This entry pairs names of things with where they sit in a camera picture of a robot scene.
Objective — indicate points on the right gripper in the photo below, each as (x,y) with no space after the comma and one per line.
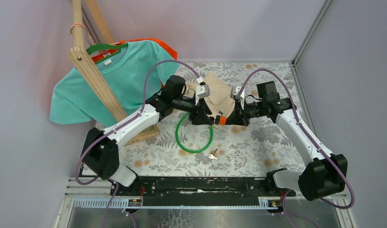
(238,117)

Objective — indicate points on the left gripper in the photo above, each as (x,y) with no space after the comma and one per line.
(200,117)

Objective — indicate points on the orange black small lock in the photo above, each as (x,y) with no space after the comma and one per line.
(220,120)

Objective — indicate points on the green cable lock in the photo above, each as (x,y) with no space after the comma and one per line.
(193,139)

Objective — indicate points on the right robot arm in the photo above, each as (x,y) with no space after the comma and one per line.
(324,172)

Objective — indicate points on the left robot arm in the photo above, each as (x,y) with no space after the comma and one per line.
(101,152)

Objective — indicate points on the folded beige cloth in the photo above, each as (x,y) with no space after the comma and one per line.
(219,100)

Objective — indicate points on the floral table mat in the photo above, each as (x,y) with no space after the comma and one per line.
(250,151)

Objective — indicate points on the teal t-shirt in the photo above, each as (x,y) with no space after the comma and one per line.
(74,101)

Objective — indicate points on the orange garment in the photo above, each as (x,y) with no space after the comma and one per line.
(126,71)

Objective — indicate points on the green clothes hanger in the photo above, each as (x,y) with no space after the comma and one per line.
(107,50)

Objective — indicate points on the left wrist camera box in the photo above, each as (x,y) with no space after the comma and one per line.
(201,91)

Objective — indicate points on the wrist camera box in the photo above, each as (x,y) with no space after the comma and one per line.
(201,91)
(237,93)

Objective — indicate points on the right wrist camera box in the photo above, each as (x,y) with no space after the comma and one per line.
(237,93)

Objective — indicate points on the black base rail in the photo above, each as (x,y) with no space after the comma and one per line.
(203,192)

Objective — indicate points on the wooden rack frame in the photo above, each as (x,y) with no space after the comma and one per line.
(82,60)

